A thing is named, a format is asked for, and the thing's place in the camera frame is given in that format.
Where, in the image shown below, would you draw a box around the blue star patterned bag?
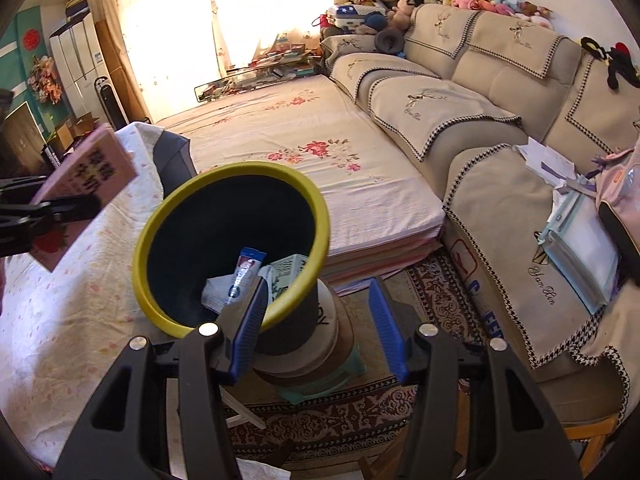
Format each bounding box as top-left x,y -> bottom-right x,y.
327,4 -> 386,31

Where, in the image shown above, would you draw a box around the beige sofa with checked trim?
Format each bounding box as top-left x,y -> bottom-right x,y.
320,2 -> 640,426

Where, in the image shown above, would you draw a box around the loose white papers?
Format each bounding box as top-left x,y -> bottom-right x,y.
515,142 -> 576,186

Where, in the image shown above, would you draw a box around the red white toothpaste tube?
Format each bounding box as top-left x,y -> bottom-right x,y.
222,246 -> 265,307

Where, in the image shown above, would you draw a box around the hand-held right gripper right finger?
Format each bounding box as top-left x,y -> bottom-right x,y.
367,277 -> 583,480

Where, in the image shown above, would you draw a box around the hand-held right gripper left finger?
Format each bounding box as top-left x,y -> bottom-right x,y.
52,275 -> 271,480

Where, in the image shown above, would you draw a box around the mattress with floral sheet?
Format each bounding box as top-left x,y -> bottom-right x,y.
155,74 -> 446,293

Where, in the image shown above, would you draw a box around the pale green carton box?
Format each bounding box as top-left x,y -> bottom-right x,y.
260,254 -> 313,306

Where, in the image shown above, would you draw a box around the cluttered glass coffee table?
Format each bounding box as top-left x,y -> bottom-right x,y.
192,32 -> 331,106

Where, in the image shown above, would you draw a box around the cream patterned curtains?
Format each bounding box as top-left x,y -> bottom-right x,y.
90,0 -> 371,111

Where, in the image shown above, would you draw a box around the pink backpack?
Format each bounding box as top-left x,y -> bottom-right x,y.
592,137 -> 640,261

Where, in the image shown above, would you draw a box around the black red mouse plush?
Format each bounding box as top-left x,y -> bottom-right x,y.
580,37 -> 640,91

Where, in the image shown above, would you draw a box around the black tower fan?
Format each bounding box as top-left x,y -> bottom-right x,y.
94,76 -> 126,131

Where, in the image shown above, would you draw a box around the pile of plush toys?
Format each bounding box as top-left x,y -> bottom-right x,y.
390,0 -> 556,31

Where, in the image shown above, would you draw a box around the red patterned rug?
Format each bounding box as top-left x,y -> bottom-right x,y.
220,250 -> 501,466

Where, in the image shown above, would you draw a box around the white dotted tablecloth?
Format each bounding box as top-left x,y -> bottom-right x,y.
0,122 -> 236,471

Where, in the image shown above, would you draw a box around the artificial flower wreath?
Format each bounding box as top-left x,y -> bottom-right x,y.
27,55 -> 63,106

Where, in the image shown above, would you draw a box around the round white brown container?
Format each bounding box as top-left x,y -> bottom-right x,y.
252,280 -> 358,388

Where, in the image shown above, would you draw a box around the white refrigerator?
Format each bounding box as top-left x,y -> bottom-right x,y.
50,10 -> 108,116

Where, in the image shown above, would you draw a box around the pink milk carton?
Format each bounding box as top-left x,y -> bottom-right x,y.
30,124 -> 140,275

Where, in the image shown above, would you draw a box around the wooden stool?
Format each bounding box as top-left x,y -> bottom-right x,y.
560,412 -> 621,461

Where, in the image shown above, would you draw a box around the green plastic stool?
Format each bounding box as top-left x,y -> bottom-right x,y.
277,345 -> 368,403

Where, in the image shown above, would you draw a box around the black trash bin yellow rim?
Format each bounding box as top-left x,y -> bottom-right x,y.
132,161 -> 332,357

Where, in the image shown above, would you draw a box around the open cardboard boxes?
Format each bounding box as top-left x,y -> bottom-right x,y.
50,112 -> 101,153

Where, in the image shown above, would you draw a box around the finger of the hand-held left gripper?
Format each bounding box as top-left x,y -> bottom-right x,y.
0,174 -> 51,195
0,194 -> 107,257

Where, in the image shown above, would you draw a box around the white tissue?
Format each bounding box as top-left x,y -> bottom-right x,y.
201,275 -> 236,313

